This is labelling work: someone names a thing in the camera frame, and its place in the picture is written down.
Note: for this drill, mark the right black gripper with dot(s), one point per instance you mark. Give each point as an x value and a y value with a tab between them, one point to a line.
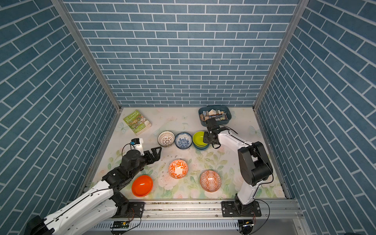
206	133

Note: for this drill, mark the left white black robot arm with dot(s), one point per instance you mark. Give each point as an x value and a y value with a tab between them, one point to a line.
101	202

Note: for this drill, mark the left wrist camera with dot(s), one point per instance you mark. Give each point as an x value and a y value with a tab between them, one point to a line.
137	143

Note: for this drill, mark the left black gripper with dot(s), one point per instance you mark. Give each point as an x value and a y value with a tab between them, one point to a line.
155	156

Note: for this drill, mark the left green circuit board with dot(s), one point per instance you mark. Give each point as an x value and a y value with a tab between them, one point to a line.
120	225

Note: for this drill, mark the plain orange bowl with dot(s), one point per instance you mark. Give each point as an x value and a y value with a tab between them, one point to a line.
142	186

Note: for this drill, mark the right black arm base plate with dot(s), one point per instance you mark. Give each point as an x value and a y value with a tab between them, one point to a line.
229	208

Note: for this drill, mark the aluminium mounting rail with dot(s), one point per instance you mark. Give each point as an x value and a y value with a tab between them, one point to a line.
274	208

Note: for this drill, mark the red geometric patterned bowl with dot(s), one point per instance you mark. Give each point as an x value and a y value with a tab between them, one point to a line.
210	181

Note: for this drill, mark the plain blue bowl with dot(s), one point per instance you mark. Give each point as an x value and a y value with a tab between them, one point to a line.
201	148

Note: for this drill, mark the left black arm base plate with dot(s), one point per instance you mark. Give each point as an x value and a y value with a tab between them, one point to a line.
138	210

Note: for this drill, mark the orange floral bowl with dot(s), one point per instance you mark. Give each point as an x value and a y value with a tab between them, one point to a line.
178	169

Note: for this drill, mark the teal plastic bin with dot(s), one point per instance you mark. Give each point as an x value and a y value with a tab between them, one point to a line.
217	107

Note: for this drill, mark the white brown patterned bowl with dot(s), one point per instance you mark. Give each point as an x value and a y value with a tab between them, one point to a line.
166	139

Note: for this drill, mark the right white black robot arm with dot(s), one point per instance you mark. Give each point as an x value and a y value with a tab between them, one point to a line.
255	166

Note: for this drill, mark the lime green bowl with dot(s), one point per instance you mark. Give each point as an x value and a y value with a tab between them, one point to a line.
198	139

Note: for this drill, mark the art supplies in bin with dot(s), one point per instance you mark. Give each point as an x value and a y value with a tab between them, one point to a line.
218	115

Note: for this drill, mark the green cover book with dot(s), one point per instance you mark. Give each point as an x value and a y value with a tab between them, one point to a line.
137	122

